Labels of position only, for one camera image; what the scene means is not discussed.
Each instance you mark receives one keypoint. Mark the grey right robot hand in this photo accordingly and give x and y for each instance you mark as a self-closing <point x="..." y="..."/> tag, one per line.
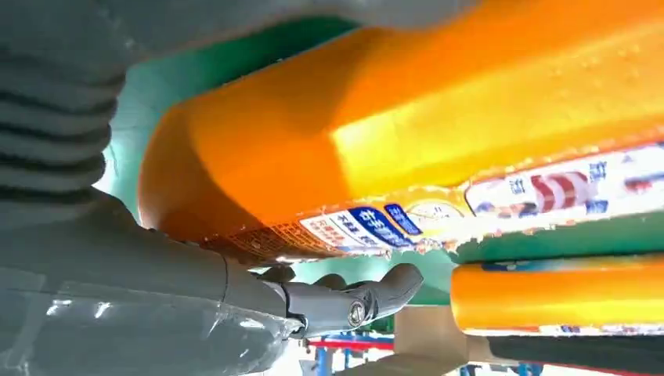
<point x="129" y="311"/>

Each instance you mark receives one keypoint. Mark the ribbed grey right arm sleeve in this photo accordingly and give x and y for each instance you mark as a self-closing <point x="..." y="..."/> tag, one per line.
<point x="46" y="130"/>

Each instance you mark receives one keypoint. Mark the blue metal shelf rack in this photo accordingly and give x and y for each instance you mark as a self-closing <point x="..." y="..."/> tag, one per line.
<point x="324" y="363"/>

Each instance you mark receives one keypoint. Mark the brown cardboard box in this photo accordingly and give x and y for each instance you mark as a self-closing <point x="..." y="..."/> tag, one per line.
<point x="425" y="332"/>

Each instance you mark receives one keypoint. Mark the black ribbed box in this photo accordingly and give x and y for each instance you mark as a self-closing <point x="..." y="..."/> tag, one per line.
<point x="570" y="355"/>

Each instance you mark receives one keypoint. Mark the red post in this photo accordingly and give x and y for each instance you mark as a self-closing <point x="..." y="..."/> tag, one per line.
<point x="352" y="344"/>

